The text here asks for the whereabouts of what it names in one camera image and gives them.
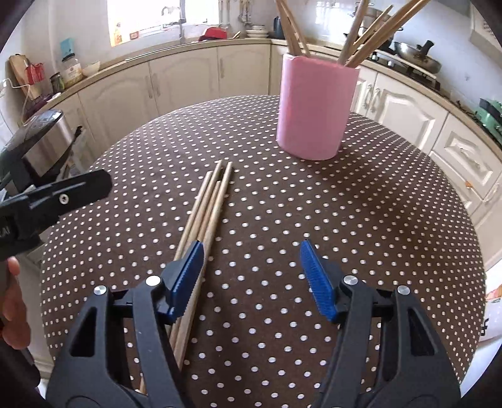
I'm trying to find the pink cylindrical utensil holder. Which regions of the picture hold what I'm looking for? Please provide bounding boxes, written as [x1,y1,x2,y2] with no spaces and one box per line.
[275,53,360,161]

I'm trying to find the wooden chopstick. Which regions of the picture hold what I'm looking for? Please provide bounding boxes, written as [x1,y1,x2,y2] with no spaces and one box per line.
[173,170,213,263]
[195,180,221,244]
[182,159,224,252]
[173,162,234,369]

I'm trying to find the cream kitchen cabinets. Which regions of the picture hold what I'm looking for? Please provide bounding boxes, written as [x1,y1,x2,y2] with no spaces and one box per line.
[37,39,502,272]

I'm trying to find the black gas stove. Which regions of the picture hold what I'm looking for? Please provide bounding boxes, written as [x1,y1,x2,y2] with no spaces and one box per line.
[369,49,443,92]

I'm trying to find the chrome sink faucet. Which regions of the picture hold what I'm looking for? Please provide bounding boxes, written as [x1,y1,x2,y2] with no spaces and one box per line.
[162,6,187,42]

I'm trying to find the kitchen window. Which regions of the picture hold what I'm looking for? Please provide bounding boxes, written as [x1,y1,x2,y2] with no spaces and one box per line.
[108,0,185,48]

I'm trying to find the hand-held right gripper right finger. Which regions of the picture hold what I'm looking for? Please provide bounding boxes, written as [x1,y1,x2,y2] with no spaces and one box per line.
[299,240,461,408]

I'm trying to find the red cap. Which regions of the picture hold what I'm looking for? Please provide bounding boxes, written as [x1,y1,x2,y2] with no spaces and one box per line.
[199,27,229,42]

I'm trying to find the clear plastic jar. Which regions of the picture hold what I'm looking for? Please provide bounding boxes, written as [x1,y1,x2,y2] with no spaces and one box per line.
[61,57,84,89]

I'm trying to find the wooden cutting board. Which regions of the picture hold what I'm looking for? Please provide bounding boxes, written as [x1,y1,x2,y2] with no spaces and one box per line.
[8,54,34,99]

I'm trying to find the person's left hand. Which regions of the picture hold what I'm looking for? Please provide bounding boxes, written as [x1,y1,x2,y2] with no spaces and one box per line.
[0,257,33,351]

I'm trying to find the stainless steel appliance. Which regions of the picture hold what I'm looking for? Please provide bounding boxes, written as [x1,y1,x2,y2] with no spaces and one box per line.
[0,110,76,178]

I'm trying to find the red plastic bag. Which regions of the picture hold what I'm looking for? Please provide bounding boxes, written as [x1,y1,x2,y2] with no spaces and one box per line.
[25,63,46,95]

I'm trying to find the white range hood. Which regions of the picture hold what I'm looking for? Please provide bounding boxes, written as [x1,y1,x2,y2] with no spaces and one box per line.
[468,0,502,45]

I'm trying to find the hanging kitchen utensils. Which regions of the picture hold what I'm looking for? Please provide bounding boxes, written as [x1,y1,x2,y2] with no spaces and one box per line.
[217,0,252,29]

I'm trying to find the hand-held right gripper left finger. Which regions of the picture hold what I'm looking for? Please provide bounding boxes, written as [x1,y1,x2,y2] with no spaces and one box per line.
[47,240,205,408]

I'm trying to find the white printed bag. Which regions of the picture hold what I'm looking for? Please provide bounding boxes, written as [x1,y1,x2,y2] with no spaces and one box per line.
[480,282,502,343]

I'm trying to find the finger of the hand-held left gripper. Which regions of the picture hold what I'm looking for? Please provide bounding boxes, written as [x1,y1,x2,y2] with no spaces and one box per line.
[21,169,114,238]

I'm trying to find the stainless steel stockpot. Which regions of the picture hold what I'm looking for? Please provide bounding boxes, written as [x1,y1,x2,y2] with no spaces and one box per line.
[359,6,405,51]

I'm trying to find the steel wok with black handle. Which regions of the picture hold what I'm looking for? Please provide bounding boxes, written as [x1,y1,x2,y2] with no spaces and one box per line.
[394,39,442,74]

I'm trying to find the bunch of wooden chopsticks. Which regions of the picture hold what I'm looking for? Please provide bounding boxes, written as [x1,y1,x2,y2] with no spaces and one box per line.
[275,0,432,68]

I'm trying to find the green countertop appliance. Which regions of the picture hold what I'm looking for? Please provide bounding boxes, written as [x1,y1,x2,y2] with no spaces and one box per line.
[476,98,502,145]

